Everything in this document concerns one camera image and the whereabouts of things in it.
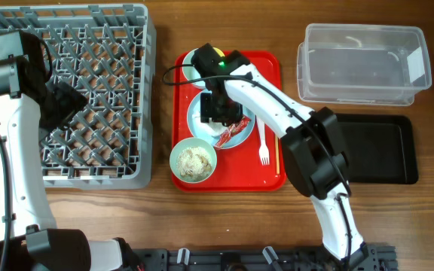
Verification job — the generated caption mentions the light blue plate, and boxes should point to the light blue plate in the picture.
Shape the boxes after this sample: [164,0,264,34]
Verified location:
[187,90,255,149]

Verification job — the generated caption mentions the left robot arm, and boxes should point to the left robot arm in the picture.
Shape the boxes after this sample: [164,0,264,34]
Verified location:
[0,30,145,270]

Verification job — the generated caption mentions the green bowl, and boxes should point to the green bowl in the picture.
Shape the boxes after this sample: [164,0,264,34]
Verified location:
[170,138,217,184]

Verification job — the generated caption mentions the rice and food scraps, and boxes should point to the rice and food scraps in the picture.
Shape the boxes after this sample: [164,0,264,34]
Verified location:
[176,147,212,180]

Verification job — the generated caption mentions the red snack wrapper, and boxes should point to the red snack wrapper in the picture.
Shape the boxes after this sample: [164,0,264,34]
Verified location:
[214,116,251,149]

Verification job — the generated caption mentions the black plastic tray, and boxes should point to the black plastic tray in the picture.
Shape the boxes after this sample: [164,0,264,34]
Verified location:
[337,114,419,184]

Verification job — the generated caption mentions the yellow plastic cup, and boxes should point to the yellow plastic cup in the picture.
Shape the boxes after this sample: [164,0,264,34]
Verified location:
[213,47,225,56]

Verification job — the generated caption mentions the clear plastic bin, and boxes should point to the clear plastic bin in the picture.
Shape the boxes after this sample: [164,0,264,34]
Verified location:
[297,23,432,106]

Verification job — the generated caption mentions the wooden chopstick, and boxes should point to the wooden chopstick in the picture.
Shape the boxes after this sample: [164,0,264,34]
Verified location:
[274,136,280,175]

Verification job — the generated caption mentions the white napkin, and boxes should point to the white napkin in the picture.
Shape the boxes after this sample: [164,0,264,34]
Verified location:
[199,121,228,137]

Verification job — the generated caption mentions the grey dishwasher rack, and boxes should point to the grey dishwasher rack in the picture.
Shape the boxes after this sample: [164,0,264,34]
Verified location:
[0,4,157,190]

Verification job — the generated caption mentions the light blue small bowl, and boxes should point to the light blue small bowl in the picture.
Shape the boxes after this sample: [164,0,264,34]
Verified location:
[182,49,206,90]

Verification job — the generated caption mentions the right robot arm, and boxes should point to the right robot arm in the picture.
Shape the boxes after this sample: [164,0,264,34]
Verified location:
[191,44,365,270]

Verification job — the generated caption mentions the white plastic fork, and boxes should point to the white plastic fork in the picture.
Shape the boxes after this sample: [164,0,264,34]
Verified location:
[256,117,270,166]

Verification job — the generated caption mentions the red plastic tray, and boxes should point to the red plastic tray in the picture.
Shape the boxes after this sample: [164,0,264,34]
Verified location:
[171,50,288,193]

